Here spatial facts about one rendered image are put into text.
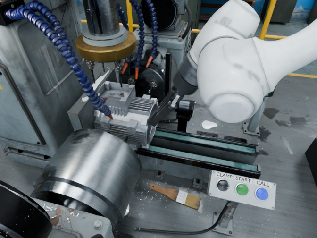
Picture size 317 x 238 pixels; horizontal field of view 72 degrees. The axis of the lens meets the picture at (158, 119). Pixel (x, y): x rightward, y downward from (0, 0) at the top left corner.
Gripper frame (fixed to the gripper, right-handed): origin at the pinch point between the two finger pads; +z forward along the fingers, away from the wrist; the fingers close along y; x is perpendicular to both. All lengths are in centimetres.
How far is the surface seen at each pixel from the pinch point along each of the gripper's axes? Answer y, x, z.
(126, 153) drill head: 18.2, -4.1, 0.0
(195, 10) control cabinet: -314, 9, 57
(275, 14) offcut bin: -460, 157, 15
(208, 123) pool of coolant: -34.5, 31.8, 16.4
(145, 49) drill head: -36.9, -15.7, 1.9
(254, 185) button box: 16.7, 28.7, -13.2
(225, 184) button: 18.1, 22.2, -9.5
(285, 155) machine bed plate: -22, 63, -1
